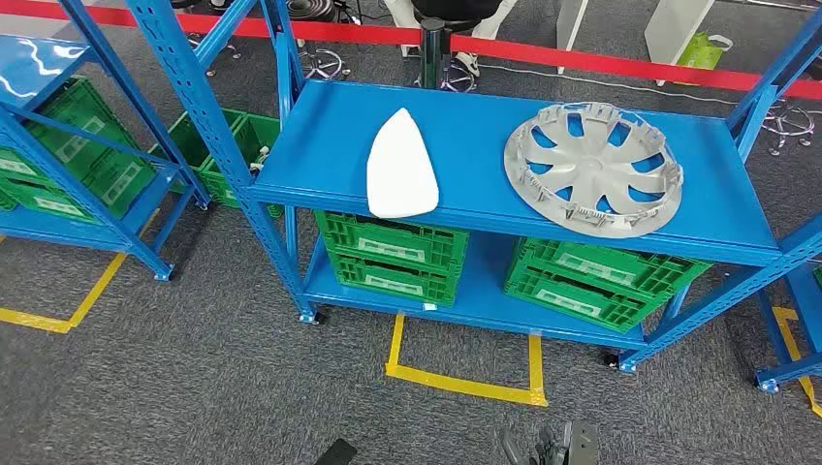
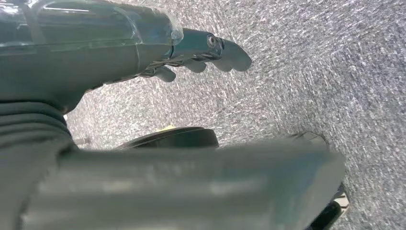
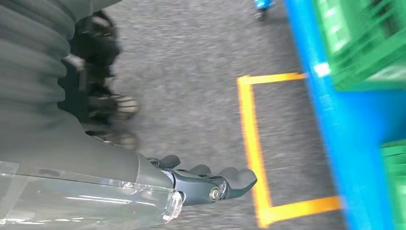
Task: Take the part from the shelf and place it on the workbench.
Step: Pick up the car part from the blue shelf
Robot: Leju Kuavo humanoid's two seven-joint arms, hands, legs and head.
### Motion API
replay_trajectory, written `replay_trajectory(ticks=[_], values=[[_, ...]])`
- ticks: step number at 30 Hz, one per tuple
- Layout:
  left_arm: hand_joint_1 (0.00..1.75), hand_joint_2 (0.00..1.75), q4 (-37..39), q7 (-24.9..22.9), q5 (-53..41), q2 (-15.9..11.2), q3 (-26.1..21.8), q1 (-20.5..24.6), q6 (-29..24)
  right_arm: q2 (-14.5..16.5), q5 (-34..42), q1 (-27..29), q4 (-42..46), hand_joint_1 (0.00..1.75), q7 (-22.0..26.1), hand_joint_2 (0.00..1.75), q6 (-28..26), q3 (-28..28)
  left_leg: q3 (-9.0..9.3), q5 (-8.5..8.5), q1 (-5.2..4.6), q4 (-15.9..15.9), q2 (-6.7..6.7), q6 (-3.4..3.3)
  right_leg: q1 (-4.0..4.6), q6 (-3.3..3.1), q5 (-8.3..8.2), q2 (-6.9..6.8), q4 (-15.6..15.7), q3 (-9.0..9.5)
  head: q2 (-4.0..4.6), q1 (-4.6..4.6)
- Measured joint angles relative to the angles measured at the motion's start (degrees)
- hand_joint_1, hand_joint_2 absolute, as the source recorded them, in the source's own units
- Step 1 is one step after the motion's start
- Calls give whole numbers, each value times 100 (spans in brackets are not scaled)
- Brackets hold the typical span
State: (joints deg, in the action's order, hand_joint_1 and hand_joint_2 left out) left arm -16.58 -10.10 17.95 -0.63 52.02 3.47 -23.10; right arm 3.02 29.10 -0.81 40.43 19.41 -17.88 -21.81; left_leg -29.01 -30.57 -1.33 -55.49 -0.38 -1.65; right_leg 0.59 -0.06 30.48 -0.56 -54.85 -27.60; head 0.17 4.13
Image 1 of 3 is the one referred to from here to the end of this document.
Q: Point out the blue metal shelf rack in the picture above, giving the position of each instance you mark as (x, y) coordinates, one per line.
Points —
(38, 64)
(462, 135)
(810, 301)

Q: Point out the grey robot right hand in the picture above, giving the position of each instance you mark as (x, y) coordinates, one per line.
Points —
(565, 449)

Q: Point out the person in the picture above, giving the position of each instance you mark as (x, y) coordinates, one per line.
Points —
(494, 22)

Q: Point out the black robot left foot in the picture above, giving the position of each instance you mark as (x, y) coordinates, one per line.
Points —
(335, 454)

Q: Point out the white desk panel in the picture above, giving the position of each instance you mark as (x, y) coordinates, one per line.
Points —
(674, 25)
(571, 25)

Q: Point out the yellow floor tape mark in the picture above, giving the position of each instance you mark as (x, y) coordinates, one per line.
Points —
(96, 285)
(462, 385)

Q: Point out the white triangular plastic shell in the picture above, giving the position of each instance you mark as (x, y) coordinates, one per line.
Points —
(401, 173)

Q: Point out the chrome stool base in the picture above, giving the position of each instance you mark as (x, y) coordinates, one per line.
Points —
(788, 119)

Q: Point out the green shopping bag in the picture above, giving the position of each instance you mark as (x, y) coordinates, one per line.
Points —
(703, 54)

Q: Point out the silver plastic wheel hubcap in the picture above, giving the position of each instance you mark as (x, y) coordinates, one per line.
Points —
(594, 168)

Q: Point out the black stanchion post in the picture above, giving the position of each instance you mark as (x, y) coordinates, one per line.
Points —
(431, 58)

